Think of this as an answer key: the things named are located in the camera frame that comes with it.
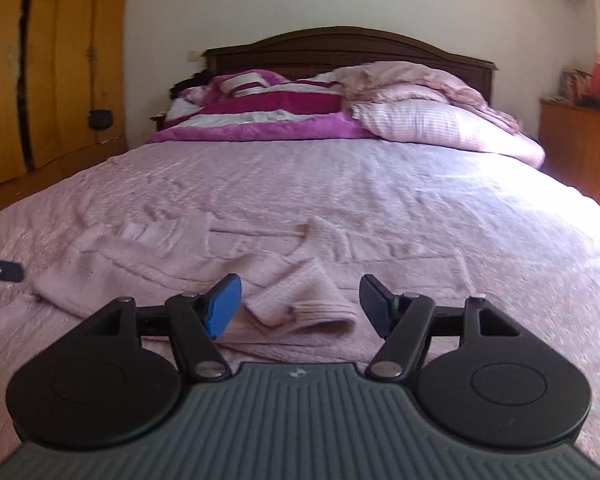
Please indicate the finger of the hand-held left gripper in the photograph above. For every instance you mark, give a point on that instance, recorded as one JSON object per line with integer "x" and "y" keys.
{"x": 2, "y": 271}

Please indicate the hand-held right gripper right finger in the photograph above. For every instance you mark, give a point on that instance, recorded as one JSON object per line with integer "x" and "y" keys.
{"x": 375, "y": 305}

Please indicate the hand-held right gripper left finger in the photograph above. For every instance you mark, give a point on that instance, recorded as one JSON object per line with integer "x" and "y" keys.
{"x": 222, "y": 305}

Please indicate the pink floral bedspread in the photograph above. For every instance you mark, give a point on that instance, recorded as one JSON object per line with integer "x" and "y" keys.
{"x": 430, "y": 200}

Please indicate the small black bag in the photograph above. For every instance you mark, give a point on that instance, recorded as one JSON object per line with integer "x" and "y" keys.
{"x": 100, "y": 119}

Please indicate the magenta white striped quilt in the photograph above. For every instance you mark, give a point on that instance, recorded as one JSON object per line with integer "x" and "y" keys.
{"x": 260, "y": 125}

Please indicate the pink checked pillow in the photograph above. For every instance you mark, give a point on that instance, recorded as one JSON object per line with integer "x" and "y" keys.
{"x": 430, "y": 125}

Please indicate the dark wooden nightstand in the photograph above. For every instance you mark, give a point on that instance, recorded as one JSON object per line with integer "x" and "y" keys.
{"x": 159, "y": 121}

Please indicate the wooden wardrobe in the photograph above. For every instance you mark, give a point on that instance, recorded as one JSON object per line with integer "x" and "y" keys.
{"x": 70, "y": 60}

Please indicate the dark cloth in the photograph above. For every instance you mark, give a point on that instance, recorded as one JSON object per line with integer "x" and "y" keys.
{"x": 195, "y": 81}

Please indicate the pink ruffled blanket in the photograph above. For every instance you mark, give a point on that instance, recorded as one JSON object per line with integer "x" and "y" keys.
{"x": 405, "y": 80}

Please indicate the wooden cabinet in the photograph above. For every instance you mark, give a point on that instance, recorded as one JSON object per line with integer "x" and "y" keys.
{"x": 580, "y": 150}

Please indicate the dark wooden headboard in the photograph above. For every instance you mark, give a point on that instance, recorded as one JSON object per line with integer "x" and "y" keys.
{"x": 330, "y": 50}

